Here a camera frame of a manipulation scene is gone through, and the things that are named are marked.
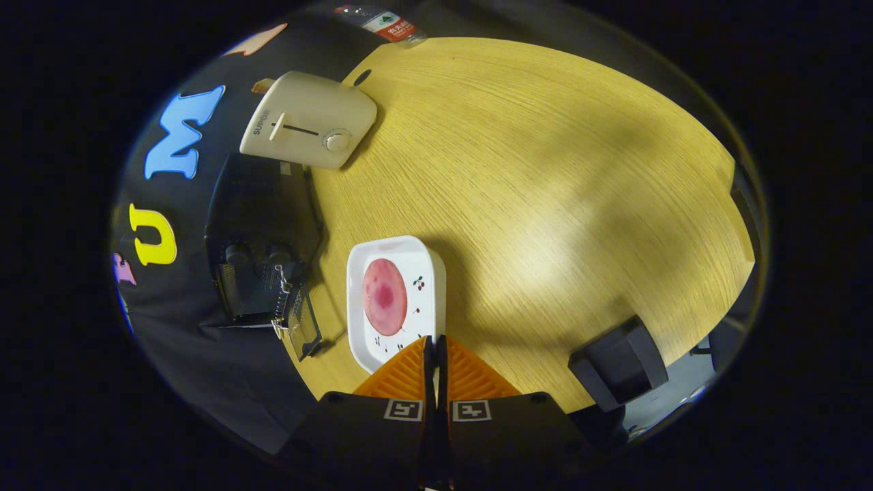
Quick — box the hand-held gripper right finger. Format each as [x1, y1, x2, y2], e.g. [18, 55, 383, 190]
[436, 334, 594, 488]

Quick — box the white pop-up toaster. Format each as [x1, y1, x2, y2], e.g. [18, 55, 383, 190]
[239, 71, 378, 170]

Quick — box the white square plate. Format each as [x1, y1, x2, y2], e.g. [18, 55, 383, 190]
[346, 235, 447, 374]

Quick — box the black toaster oven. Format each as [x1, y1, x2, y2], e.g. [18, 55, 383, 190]
[205, 153, 325, 362]

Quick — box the black block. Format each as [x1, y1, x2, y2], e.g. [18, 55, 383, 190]
[568, 315, 669, 412]

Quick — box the pink ham slice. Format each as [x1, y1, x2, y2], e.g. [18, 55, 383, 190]
[362, 258, 409, 337]

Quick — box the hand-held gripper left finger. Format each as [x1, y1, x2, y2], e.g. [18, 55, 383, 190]
[280, 334, 437, 488]

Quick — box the clear plastic water bottle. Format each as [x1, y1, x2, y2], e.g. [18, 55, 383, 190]
[333, 3, 429, 47]

